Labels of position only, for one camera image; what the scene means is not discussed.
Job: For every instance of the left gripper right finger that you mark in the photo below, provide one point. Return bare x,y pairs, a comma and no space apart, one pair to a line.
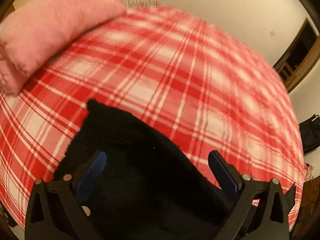
260,208

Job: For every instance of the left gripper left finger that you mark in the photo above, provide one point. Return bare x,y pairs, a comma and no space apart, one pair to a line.
56,209

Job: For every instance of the black pants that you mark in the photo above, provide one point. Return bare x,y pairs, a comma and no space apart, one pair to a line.
148,189

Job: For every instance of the wooden furniture at right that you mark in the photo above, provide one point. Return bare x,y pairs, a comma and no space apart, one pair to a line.
307,224

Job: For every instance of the red plaid bed blanket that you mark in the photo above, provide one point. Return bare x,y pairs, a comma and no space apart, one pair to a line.
181,75

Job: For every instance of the brown wooden door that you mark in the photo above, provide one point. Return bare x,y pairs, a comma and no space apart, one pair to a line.
299,58

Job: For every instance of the pink folded quilt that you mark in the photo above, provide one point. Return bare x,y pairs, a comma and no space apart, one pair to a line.
31,35

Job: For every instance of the black bag by wall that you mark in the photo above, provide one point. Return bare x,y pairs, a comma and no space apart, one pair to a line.
309,131

